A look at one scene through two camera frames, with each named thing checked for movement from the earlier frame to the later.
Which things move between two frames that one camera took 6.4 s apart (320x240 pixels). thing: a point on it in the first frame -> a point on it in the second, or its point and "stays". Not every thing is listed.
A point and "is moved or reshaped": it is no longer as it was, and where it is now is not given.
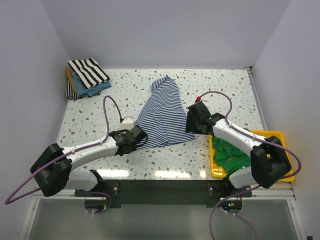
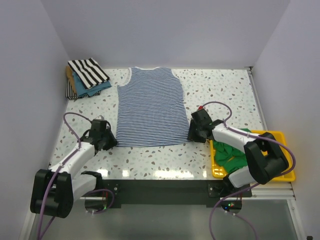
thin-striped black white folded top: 70,94 stays
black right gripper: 189,126 -> 191,135
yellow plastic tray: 215,172 stays
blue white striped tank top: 163,115 is moved or reshaped
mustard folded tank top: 69,74 stays
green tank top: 228,157 stays
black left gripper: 123,133 -> 113,141
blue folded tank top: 80,89 stays
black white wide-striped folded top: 88,71 stays
